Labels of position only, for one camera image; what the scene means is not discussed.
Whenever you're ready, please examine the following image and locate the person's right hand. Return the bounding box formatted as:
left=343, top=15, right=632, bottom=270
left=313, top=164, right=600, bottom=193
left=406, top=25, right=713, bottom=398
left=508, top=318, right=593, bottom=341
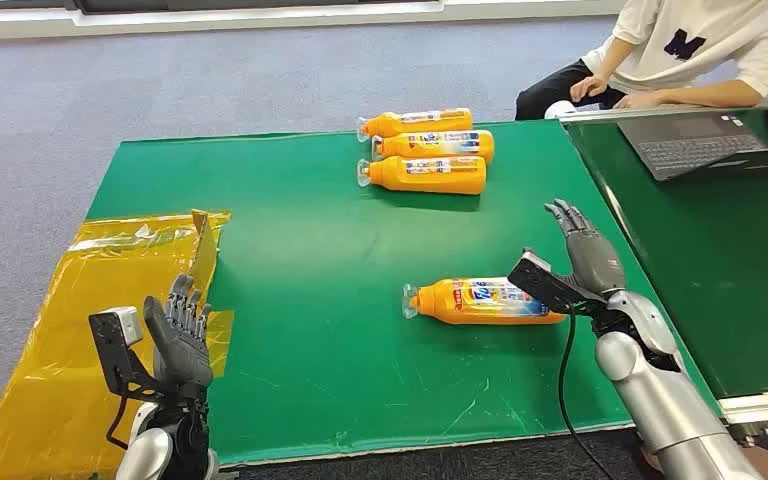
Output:
left=569, top=74, right=611, bottom=104

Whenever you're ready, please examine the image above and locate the person's left hand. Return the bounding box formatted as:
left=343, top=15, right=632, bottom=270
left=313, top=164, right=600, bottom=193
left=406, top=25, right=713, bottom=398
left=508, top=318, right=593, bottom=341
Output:
left=612, top=89, right=664, bottom=111

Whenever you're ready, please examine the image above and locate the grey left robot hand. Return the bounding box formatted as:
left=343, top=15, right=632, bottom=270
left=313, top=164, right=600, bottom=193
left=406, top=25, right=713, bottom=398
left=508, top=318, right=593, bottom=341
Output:
left=143, top=273, right=215, bottom=400

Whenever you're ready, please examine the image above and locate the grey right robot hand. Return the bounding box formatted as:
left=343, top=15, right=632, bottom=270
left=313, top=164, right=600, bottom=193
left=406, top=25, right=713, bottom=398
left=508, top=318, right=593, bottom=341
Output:
left=544, top=197, right=628, bottom=298

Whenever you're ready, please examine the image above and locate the orange detergent bottle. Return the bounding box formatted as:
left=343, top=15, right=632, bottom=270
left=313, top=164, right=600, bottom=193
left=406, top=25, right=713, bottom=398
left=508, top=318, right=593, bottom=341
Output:
left=370, top=129, right=495, bottom=165
left=401, top=276, right=567, bottom=327
left=356, top=155, right=488, bottom=197
left=356, top=107, right=475, bottom=144

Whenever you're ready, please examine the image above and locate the white shoe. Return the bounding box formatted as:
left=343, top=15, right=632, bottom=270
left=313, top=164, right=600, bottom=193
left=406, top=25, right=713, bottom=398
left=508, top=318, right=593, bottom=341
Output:
left=544, top=100, right=581, bottom=121

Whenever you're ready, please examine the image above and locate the dark grey laptop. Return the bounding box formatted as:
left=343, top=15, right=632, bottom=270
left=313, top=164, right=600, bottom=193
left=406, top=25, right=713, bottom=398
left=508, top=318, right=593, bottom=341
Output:
left=617, top=111, right=768, bottom=183

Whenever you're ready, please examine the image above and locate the yellow taped cardboard box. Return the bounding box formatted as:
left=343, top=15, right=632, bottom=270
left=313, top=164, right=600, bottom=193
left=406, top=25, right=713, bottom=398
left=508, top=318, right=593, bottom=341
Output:
left=0, top=209, right=234, bottom=480

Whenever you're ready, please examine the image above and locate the person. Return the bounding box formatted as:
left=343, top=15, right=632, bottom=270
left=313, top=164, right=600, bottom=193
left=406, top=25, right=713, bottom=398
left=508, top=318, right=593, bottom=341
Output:
left=515, top=0, right=768, bottom=122

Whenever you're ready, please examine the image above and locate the green topped side table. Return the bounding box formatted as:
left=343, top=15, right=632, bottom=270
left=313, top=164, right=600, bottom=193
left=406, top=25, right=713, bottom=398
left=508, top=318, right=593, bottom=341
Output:
left=559, top=99, right=768, bottom=425

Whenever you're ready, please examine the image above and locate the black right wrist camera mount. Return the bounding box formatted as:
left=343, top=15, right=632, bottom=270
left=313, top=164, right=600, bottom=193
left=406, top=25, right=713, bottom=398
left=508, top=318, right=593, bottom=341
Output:
left=507, top=248, right=609, bottom=317

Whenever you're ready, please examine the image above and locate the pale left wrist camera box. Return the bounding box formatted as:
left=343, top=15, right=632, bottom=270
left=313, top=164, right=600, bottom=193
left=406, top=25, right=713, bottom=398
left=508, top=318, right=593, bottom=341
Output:
left=88, top=305, right=167, bottom=403

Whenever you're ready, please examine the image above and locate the black left wrist camera cable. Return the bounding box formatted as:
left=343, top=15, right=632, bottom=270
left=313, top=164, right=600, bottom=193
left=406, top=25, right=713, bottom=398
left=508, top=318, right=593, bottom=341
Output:
left=104, top=390, right=132, bottom=452

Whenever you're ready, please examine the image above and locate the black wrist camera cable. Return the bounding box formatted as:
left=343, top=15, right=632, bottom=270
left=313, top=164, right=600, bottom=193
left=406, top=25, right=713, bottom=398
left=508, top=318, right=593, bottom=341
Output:
left=104, top=390, right=132, bottom=452
left=557, top=309, right=617, bottom=480

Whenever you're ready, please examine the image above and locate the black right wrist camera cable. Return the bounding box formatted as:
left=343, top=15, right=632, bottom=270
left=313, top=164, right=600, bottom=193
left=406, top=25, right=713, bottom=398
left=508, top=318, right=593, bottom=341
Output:
left=557, top=309, right=617, bottom=480

